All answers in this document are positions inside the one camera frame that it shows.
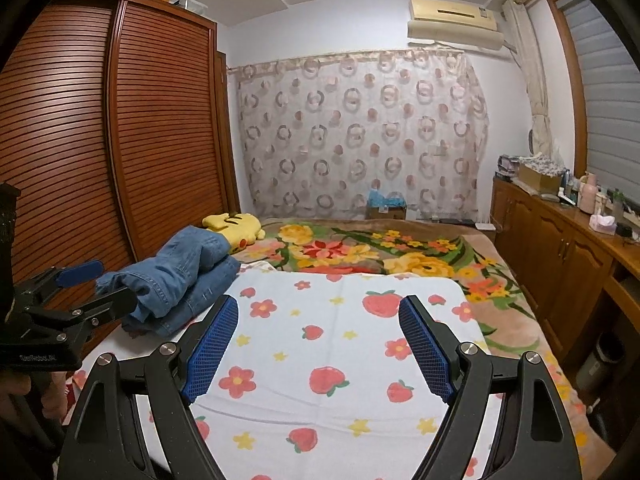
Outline beige air conditioner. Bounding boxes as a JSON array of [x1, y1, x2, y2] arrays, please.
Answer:
[[406, 0, 506, 52]]

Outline floral blanket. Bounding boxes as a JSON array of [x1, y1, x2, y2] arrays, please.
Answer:
[[240, 217, 617, 480]]

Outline blue jeans pants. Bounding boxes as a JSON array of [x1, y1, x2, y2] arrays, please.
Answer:
[[95, 226, 232, 323], [121, 256, 242, 337]]

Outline pink thermos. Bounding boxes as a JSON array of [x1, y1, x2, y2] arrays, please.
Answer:
[[580, 172, 599, 211]]

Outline grey window blind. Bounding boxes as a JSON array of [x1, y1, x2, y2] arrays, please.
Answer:
[[557, 0, 640, 221]]

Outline person's left hand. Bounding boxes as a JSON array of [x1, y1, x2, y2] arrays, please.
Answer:
[[0, 370, 73, 431]]

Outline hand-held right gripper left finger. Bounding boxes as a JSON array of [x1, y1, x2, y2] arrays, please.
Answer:
[[57, 294, 241, 480]]

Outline wooden window frame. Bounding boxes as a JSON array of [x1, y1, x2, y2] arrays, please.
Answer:
[[545, 0, 592, 181]]

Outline yellow plush toy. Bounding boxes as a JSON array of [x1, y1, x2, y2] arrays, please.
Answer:
[[201, 212, 266, 253]]

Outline cardboard box with blue plastic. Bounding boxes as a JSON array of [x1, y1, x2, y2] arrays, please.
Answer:
[[365, 190, 407, 221]]

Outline dark trash bin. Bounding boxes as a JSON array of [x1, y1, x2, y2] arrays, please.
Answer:
[[577, 332, 626, 401]]

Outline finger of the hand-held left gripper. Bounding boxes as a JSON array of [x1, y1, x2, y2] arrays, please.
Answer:
[[27, 286, 139, 333], [14, 258, 104, 307]]

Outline sheer circle-patterned curtain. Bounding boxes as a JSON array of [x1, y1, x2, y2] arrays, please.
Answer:
[[229, 50, 490, 221]]

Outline beige tied curtain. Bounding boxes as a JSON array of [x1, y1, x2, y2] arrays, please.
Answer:
[[502, 0, 556, 158]]

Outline wooden side cabinet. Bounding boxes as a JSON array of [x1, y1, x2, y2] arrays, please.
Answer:
[[490, 175, 640, 386]]

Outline cardboard box of small packets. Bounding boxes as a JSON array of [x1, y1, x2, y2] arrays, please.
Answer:
[[517, 160, 564, 196]]

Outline wooden louvered wardrobe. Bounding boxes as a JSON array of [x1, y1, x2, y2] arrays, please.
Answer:
[[0, 0, 241, 361]]

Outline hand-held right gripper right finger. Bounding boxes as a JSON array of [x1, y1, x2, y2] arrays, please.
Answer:
[[397, 294, 583, 480]]

